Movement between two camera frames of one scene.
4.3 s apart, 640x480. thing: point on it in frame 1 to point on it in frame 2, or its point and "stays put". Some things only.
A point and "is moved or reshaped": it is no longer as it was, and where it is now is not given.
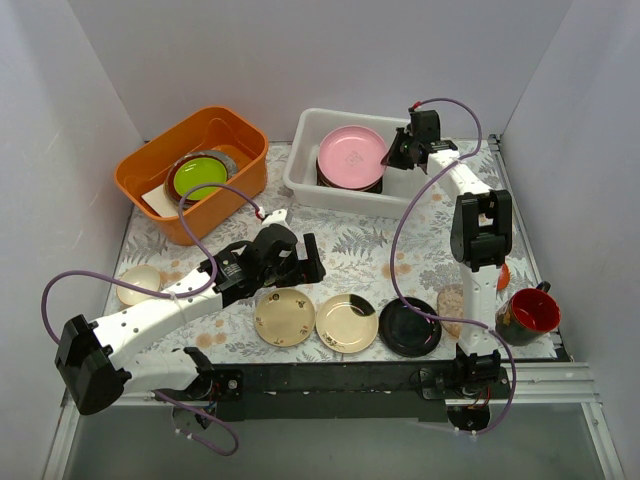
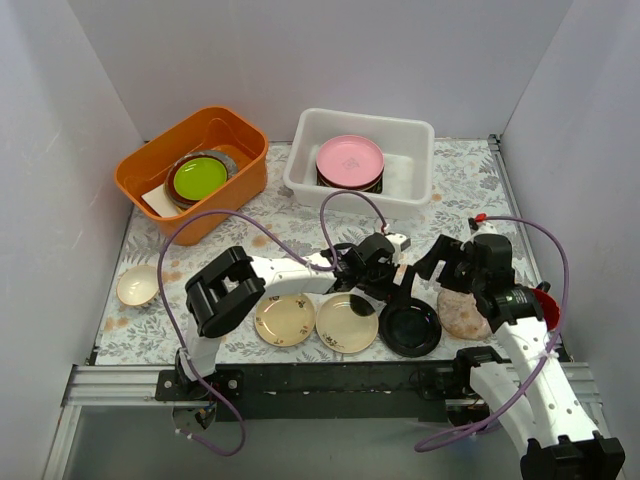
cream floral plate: (284, 317) stays put
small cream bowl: (141, 275) stays put
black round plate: (407, 332) stays put
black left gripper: (304, 265) to (388, 288)
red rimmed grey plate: (343, 189) stays put
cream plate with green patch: (347, 323) stays put
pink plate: (350, 157) is moved or reshaped
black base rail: (335, 392) stays put
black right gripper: (400, 150) to (451, 270)
